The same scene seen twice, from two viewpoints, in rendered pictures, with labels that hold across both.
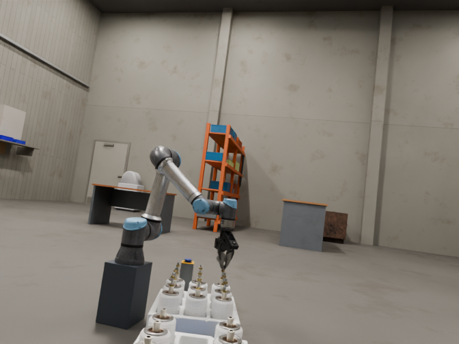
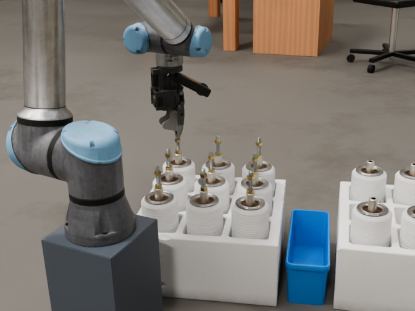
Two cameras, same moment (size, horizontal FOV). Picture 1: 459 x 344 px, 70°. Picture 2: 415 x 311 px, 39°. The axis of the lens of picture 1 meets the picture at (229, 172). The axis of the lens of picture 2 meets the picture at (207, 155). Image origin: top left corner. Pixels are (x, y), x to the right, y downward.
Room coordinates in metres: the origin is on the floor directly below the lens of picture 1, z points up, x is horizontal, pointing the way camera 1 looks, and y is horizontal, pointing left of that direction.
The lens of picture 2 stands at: (1.29, 1.49, 0.92)
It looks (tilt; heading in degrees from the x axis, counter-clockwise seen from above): 22 degrees down; 283
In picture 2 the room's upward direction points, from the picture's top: 1 degrees counter-clockwise
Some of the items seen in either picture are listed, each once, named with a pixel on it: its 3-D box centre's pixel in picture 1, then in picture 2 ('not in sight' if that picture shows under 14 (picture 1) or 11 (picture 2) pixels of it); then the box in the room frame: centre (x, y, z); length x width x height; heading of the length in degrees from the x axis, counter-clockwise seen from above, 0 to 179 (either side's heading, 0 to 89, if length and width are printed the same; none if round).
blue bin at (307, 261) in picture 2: not in sight; (308, 254); (1.35, 0.09, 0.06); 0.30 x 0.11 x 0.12; 92
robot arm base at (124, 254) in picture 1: (130, 252); (98, 208); (1.78, 0.46, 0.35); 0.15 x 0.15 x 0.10
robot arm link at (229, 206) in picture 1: (229, 209); not in sight; (1.76, -0.02, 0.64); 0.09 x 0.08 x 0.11; 72
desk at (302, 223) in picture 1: (301, 223); not in sight; (6.71, -1.58, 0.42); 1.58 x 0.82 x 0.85; 168
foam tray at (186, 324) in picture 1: (193, 323); (212, 232); (1.62, 0.08, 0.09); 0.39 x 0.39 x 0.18; 3
